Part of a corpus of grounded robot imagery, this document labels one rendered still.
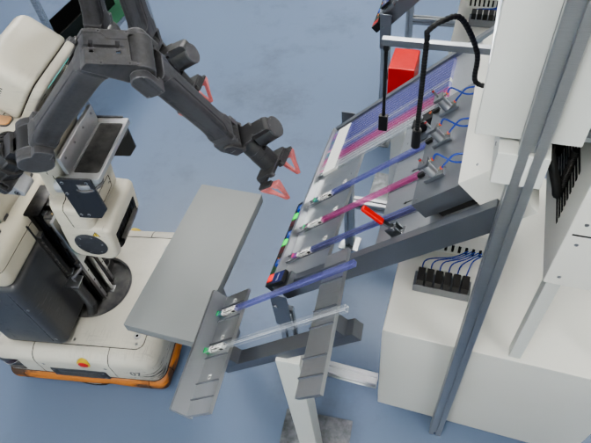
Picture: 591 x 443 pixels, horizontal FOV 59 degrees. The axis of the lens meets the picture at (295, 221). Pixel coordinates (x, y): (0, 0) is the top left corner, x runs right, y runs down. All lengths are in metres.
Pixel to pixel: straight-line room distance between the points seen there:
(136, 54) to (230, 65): 2.63
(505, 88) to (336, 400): 1.52
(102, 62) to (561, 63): 0.72
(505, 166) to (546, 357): 0.78
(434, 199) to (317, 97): 2.21
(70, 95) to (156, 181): 1.88
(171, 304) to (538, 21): 1.29
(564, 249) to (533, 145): 0.30
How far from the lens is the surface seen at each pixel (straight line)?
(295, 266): 1.49
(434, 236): 1.14
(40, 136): 1.23
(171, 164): 3.01
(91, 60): 1.00
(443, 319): 1.57
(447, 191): 1.08
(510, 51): 0.81
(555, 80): 0.82
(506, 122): 0.89
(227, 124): 1.28
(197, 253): 1.78
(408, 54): 2.18
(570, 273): 1.20
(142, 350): 2.03
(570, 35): 0.79
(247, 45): 3.81
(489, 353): 1.54
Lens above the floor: 1.98
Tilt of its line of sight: 51 degrees down
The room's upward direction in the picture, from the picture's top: 9 degrees counter-clockwise
